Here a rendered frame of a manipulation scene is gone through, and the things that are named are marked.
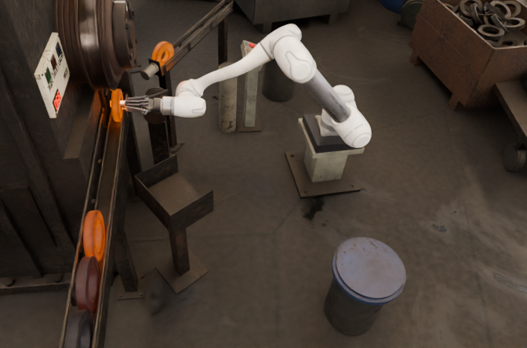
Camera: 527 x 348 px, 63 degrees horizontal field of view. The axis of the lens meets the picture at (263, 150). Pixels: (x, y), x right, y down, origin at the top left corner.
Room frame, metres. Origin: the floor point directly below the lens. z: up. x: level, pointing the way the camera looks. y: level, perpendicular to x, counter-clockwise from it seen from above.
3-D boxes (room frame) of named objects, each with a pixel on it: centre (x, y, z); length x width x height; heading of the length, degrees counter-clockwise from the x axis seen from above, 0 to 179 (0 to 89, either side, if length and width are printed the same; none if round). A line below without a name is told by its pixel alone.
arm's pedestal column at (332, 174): (1.95, -0.39, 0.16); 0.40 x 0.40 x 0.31; 16
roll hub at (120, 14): (1.58, 0.62, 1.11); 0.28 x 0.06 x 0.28; 11
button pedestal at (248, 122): (2.37, 0.13, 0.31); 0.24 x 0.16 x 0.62; 11
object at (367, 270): (1.01, -0.51, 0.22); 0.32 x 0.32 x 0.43
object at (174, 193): (1.13, 0.35, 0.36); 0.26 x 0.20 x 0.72; 46
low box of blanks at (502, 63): (3.21, -1.70, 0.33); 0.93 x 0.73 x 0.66; 18
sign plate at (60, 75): (1.21, 0.75, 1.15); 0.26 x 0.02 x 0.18; 11
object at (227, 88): (2.30, 0.28, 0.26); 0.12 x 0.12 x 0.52
